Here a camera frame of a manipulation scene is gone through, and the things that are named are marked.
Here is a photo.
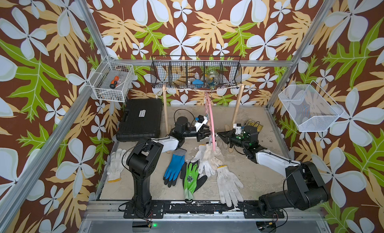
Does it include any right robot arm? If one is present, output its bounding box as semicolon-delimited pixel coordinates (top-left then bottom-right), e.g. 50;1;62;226
217;125;330;216

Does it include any yellow drill bit box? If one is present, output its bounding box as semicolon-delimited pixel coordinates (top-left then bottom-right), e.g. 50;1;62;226
245;119;263;132

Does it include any blue rubber glove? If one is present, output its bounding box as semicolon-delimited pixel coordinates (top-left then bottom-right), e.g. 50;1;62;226
163;148;187;188

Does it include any black wire basket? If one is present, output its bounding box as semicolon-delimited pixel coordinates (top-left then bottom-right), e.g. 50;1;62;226
149;55;243;90

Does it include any green rubber glove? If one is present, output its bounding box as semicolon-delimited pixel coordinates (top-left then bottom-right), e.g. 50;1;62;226
180;161;208;204

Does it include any white cotton glove centre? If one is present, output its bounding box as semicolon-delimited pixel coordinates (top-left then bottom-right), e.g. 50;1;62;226
191;144;212;177

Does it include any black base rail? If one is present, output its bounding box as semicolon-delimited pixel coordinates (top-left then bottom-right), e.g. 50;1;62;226
119;201;285;220

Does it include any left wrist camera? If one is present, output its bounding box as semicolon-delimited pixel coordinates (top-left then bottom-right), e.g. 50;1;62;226
195;115;208;132

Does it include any orange black screwdriver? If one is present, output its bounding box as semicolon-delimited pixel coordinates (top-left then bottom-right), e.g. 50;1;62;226
110;76;120;89

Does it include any black plastic tool case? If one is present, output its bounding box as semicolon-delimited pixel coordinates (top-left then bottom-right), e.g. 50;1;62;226
116;98;163;142

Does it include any clear bottle in basket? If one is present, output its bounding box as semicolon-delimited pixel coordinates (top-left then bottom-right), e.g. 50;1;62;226
206;69;219;84

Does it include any pink clip hanger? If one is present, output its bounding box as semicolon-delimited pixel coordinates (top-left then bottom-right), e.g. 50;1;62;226
205;91;216;151

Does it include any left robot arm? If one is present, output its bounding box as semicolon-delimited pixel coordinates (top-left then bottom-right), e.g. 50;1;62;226
126;115;211;217

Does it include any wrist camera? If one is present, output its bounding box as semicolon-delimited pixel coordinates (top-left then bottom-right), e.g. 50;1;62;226
195;115;208;132
233;123;243;135

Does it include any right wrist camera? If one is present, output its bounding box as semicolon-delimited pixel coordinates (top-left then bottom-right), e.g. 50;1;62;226
233;123;243;135

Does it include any blue object in basket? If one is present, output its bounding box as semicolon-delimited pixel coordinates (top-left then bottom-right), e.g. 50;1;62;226
192;79;204;88

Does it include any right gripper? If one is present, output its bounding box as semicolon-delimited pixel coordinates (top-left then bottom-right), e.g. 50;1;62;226
217;129;250;150

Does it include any white wire basket left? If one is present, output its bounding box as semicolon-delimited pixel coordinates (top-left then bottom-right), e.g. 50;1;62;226
90;57;135;103

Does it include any wooden drying rack frame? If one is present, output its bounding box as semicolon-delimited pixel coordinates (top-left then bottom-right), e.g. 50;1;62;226
158;83;245;152

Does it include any white mesh basket right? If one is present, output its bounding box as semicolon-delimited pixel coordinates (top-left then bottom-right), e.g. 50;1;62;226
278;81;344;132

